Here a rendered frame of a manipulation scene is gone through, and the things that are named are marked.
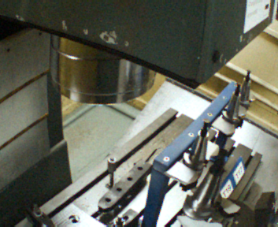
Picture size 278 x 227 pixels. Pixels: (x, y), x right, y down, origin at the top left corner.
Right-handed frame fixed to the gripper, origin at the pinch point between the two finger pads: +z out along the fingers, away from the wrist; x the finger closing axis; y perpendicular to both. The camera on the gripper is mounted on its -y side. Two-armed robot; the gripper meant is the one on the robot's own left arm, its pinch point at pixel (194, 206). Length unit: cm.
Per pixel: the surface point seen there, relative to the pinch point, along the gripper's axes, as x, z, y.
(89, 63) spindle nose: -6.9, 16.1, -22.0
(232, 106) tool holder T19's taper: 42.5, 10.1, 7.2
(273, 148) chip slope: 94, -7, 50
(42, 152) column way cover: 18, 63, 41
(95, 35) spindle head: -12.5, 10.5, -29.5
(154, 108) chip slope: 85, 59, 55
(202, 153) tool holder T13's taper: 21.0, 8.8, 7.8
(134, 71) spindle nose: -2.6, 12.4, -20.4
